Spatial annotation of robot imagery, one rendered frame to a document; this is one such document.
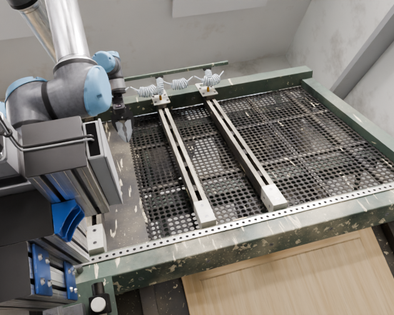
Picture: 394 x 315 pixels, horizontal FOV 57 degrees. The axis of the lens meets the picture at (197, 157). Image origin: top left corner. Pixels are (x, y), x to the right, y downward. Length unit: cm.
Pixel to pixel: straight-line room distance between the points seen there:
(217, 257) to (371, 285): 73
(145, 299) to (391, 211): 106
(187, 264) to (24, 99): 80
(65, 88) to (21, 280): 47
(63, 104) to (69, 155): 38
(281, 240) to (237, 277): 28
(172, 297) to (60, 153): 113
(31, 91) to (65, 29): 19
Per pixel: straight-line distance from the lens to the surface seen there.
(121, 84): 150
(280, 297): 167
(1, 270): 71
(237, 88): 244
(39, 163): 59
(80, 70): 96
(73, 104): 94
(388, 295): 185
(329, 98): 239
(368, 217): 164
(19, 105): 99
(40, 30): 132
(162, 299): 161
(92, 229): 151
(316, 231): 153
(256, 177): 164
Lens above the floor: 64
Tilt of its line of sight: 21 degrees up
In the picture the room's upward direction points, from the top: 16 degrees counter-clockwise
